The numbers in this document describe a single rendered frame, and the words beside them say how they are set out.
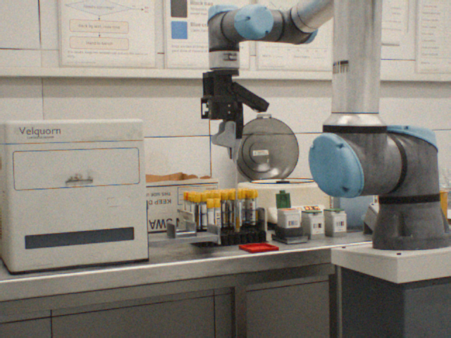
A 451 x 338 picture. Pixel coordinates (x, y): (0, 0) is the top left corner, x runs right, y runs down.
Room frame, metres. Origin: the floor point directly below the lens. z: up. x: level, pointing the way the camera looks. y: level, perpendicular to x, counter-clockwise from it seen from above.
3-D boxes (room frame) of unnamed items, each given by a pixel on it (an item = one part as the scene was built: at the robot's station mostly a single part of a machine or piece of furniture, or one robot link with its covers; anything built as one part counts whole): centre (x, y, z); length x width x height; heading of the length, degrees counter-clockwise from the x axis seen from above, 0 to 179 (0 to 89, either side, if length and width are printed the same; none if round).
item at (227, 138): (1.58, -0.01, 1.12); 0.06 x 0.03 x 0.09; 114
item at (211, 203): (1.60, 0.00, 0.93); 0.17 x 0.09 x 0.11; 114
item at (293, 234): (1.60, -0.15, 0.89); 0.09 x 0.05 x 0.04; 21
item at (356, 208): (1.75, -0.34, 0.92); 0.10 x 0.07 x 0.10; 109
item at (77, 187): (1.46, 0.34, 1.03); 0.31 x 0.27 x 0.30; 114
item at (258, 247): (1.49, -0.07, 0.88); 0.07 x 0.07 x 0.01; 24
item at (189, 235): (1.45, 0.12, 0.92); 0.21 x 0.07 x 0.05; 114
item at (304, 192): (1.94, -0.17, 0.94); 0.30 x 0.24 x 0.12; 15
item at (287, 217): (1.60, -0.15, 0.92); 0.05 x 0.04 x 0.06; 21
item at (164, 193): (1.85, 0.19, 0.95); 0.29 x 0.25 x 0.15; 24
